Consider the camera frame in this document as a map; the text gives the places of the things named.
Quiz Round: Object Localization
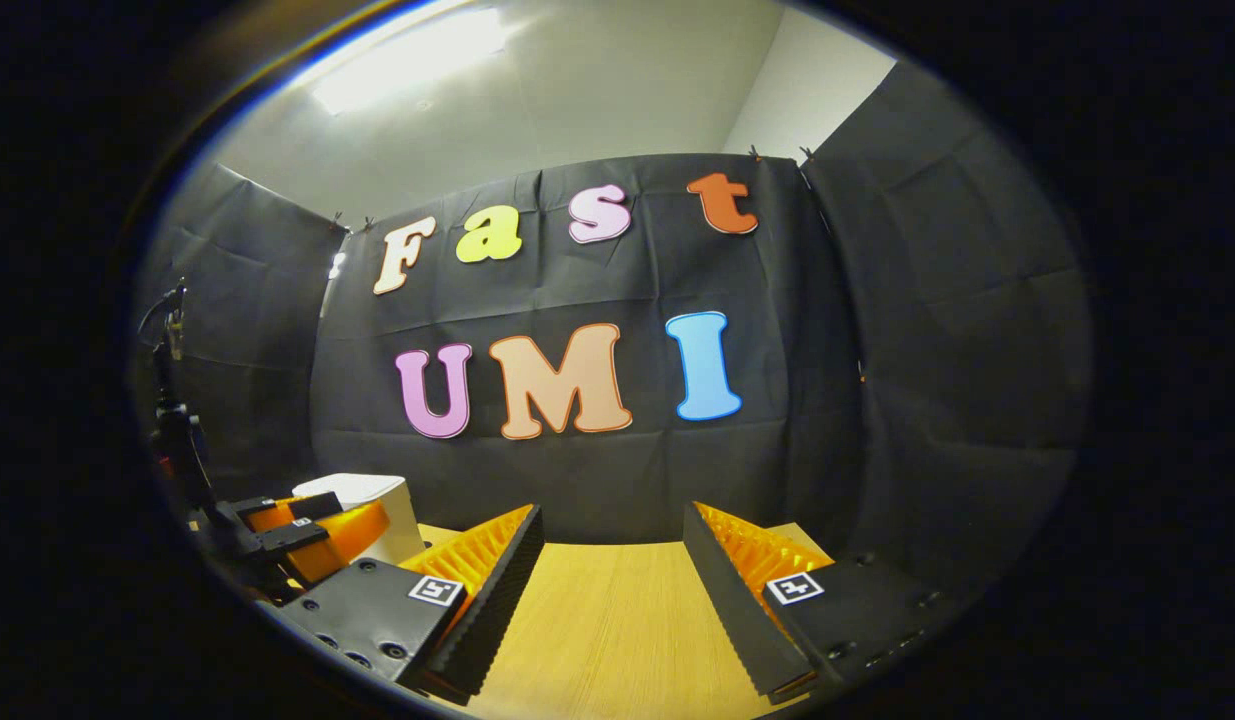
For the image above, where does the ceiling light panel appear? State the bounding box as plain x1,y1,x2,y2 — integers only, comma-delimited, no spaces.
307,5,513,116

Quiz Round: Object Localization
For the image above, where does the white desktop garbage bin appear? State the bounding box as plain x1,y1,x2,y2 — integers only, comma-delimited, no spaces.
292,473,425,566

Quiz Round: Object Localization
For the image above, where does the wooden desktop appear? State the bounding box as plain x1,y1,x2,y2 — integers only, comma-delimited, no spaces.
417,520,838,720

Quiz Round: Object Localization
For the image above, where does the black camera stand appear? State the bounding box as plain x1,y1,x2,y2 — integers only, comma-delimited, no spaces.
137,280,218,521

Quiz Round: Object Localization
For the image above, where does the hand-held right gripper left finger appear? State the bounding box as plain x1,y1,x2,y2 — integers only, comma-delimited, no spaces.
257,503,545,701

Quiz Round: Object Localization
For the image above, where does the black backdrop cloth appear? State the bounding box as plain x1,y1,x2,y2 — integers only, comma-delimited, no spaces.
127,60,1093,601

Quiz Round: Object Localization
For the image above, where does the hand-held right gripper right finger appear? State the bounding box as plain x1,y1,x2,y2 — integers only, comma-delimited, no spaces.
682,500,963,706

